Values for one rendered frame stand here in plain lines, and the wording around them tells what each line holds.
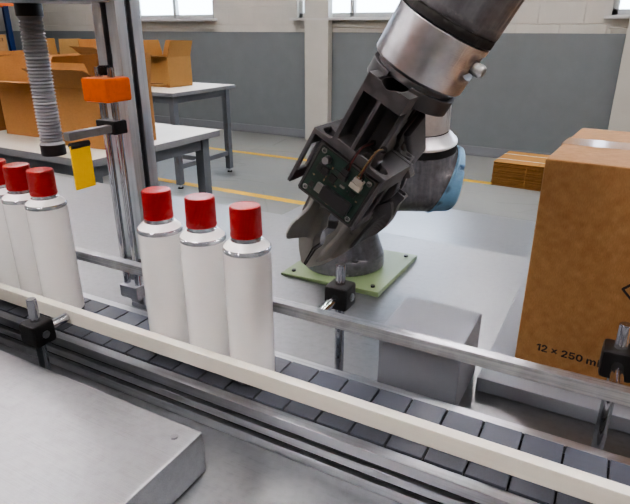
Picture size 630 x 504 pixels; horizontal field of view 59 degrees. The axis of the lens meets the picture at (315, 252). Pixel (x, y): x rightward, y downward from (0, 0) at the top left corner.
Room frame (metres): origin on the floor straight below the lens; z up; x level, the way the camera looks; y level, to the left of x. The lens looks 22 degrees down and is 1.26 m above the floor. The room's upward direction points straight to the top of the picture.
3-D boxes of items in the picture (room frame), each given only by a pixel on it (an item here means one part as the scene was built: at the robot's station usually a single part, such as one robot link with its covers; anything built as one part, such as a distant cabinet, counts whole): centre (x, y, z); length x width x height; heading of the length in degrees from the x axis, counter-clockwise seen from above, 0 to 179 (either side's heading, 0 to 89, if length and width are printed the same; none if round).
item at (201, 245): (0.58, 0.13, 0.98); 0.05 x 0.05 x 0.20
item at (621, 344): (0.44, -0.28, 0.91); 0.07 x 0.03 x 0.17; 151
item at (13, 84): (2.73, 1.26, 0.97); 0.53 x 0.45 x 0.37; 152
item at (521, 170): (4.71, -1.91, 0.10); 0.64 x 0.52 x 0.20; 58
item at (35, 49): (0.84, 0.40, 1.18); 0.04 x 0.04 x 0.21
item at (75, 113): (2.50, 0.93, 0.97); 0.51 x 0.42 x 0.37; 156
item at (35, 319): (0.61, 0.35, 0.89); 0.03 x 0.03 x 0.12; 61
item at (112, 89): (0.73, 0.29, 1.05); 0.10 x 0.04 x 0.33; 151
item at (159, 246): (0.61, 0.18, 0.98); 0.05 x 0.05 x 0.20
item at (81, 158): (0.69, 0.29, 1.09); 0.03 x 0.01 x 0.06; 151
